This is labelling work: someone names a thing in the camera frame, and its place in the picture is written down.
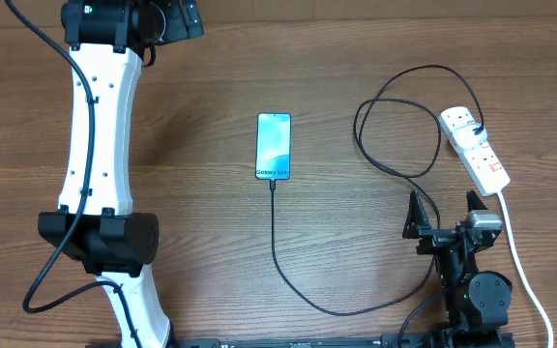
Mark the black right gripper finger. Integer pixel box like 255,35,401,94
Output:
402,190,430,239
466,190,487,211

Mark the Samsung Galaxy smartphone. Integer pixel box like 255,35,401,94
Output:
255,113,292,180

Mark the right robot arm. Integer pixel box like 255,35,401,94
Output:
396,190,514,347

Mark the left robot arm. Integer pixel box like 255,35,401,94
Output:
38,0,203,347

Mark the white charger adapter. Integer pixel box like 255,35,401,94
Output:
452,123,488,152

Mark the white power strip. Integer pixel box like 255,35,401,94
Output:
438,106,511,196

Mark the white power strip cord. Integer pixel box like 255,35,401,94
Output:
496,190,555,348

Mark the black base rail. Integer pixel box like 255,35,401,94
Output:
85,333,515,348

